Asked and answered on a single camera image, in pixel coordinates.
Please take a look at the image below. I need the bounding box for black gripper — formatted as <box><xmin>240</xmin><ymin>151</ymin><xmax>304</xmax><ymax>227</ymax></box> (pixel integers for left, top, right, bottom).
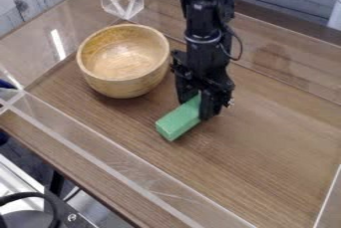
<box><xmin>170</xmin><ymin>36</ymin><xmax>234</xmax><ymax>120</ymax></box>

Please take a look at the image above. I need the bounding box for green rectangular block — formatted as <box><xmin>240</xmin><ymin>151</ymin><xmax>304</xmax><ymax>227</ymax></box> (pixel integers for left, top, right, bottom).
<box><xmin>157</xmin><ymin>96</ymin><xmax>200</xmax><ymax>141</ymax></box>

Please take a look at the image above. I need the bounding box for brown wooden bowl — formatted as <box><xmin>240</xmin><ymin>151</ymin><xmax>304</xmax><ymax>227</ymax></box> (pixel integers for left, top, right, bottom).
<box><xmin>77</xmin><ymin>24</ymin><xmax>172</xmax><ymax>99</ymax></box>

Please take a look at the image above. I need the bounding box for black table leg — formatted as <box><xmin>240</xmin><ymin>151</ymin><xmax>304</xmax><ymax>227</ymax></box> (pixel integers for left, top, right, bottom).
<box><xmin>50</xmin><ymin>171</ymin><xmax>66</xmax><ymax>196</ymax></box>

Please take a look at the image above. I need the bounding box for clear acrylic enclosure wall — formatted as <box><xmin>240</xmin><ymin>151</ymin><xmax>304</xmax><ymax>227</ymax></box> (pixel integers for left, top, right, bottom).
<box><xmin>0</xmin><ymin>0</ymin><xmax>341</xmax><ymax>228</ymax></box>

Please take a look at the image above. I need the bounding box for black cable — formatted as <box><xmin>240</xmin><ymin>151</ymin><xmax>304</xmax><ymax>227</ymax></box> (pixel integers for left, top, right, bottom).
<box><xmin>0</xmin><ymin>191</ymin><xmax>63</xmax><ymax>228</ymax></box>

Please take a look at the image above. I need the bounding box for black metal bracket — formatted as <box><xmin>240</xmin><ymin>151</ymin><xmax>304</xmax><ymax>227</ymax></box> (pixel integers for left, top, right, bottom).
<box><xmin>45</xmin><ymin>191</ymin><xmax>99</xmax><ymax>228</ymax></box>

